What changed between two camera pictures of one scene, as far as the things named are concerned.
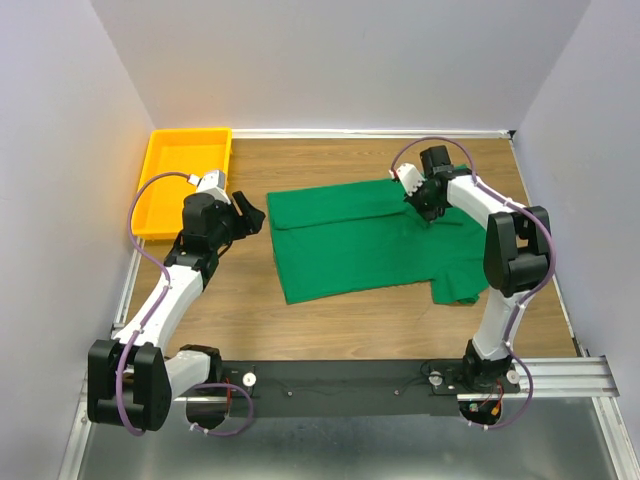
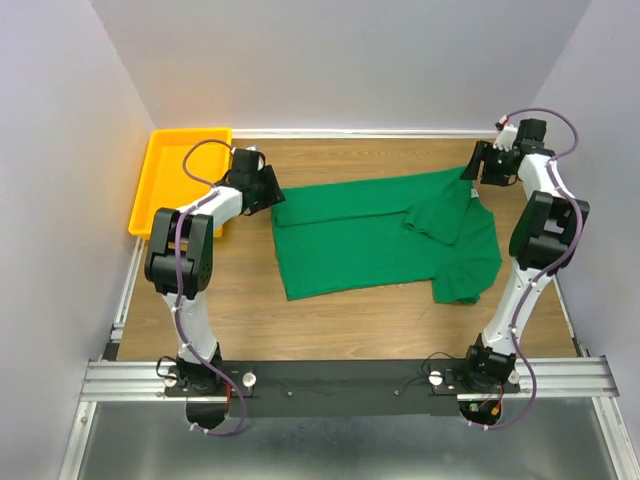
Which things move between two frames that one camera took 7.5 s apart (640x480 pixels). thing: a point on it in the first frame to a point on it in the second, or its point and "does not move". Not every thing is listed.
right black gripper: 429,215 to 483,151
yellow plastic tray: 159,205 does not move
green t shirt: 331,239 does not move
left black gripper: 249,222 to 273,193
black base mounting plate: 356,389 does not move
